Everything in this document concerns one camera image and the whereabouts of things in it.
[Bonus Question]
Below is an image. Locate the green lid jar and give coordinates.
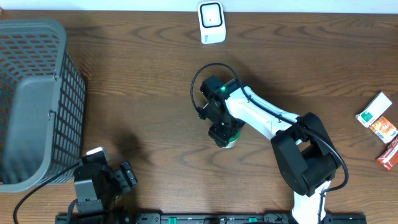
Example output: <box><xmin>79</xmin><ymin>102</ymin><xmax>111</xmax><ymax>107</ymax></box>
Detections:
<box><xmin>224</xmin><ymin>131</ymin><xmax>240</xmax><ymax>149</ymax></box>

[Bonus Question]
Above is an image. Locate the white and green carton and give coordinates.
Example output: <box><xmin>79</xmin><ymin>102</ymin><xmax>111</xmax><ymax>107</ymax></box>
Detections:
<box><xmin>355</xmin><ymin>91</ymin><xmax>392</xmax><ymax>128</ymax></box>

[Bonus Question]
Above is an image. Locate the small orange box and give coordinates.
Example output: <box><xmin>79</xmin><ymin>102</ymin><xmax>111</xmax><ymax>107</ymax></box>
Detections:
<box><xmin>369</xmin><ymin>116</ymin><xmax>397</xmax><ymax>144</ymax></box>

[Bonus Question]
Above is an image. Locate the red chocolate bar wrapper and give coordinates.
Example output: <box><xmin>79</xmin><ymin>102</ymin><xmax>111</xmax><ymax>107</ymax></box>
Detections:
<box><xmin>376</xmin><ymin>137</ymin><xmax>397</xmax><ymax>171</ymax></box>

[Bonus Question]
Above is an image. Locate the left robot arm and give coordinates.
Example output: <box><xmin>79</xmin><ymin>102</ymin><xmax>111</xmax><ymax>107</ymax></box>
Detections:
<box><xmin>65</xmin><ymin>162</ymin><xmax>137</xmax><ymax>224</ymax></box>

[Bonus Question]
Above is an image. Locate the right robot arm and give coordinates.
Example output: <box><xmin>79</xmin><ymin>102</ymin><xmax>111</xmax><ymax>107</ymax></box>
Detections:
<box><xmin>197</xmin><ymin>76</ymin><xmax>343</xmax><ymax>223</ymax></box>

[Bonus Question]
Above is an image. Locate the white barcode scanner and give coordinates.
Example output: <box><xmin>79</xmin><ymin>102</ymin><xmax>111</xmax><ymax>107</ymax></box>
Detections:
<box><xmin>197</xmin><ymin>1</ymin><xmax>226</xmax><ymax>45</ymax></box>

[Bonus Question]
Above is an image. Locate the grey plastic mesh basket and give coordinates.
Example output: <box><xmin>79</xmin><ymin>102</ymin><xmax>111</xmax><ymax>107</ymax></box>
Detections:
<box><xmin>1</xmin><ymin>19</ymin><xmax>86</xmax><ymax>193</ymax></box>

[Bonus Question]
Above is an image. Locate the black mounting rail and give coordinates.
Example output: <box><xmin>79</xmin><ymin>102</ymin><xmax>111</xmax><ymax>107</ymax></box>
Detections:
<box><xmin>55</xmin><ymin>212</ymin><xmax>368</xmax><ymax>224</ymax></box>

